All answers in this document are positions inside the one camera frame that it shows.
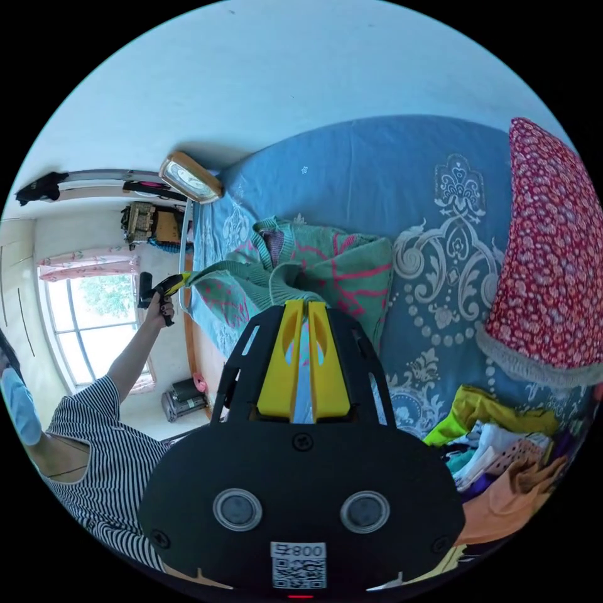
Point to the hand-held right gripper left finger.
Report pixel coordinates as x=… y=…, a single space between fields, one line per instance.
x=278 y=367

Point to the person's left forearm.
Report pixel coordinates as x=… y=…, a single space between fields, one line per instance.
x=134 y=351

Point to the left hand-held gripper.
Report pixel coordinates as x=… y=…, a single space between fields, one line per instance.
x=162 y=288

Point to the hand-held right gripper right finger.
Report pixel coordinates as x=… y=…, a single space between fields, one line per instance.
x=330 y=372

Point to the red floral pillow with fringe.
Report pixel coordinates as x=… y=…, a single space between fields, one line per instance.
x=542 y=259

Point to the window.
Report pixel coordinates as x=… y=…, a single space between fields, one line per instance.
x=89 y=325

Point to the person's body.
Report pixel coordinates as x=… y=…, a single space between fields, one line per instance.
x=99 y=461

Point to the pink curtain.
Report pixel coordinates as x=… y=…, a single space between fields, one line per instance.
x=87 y=263

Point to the bed with blue printed sheet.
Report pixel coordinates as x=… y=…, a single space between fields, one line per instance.
x=377 y=179

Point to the pile of clothes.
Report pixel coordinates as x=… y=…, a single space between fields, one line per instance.
x=509 y=499

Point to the person's left hand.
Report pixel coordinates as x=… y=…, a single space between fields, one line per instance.
x=161 y=313

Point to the blue-green wool coat pink lines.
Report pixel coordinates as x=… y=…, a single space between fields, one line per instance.
x=339 y=264

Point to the cupboard with bags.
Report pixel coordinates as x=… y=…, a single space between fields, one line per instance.
x=151 y=226

